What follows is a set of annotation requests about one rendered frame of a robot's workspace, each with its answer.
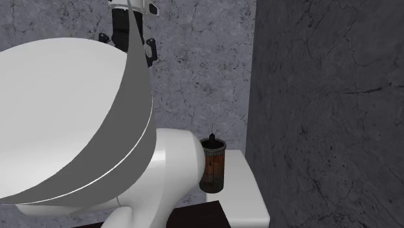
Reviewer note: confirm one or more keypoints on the rusty brown cylindrical can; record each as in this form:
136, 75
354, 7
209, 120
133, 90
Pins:
214, 167

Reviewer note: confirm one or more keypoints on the white toilet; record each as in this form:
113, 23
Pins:
243, 195

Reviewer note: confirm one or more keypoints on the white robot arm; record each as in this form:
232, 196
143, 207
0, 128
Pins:
56, 113

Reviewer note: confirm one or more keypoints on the black pointed stick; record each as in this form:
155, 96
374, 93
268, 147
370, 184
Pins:
212, 137

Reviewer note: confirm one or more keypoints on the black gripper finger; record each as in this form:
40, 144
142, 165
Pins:
103, 38
152, 50

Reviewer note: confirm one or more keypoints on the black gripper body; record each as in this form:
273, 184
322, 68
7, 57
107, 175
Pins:
120, 30

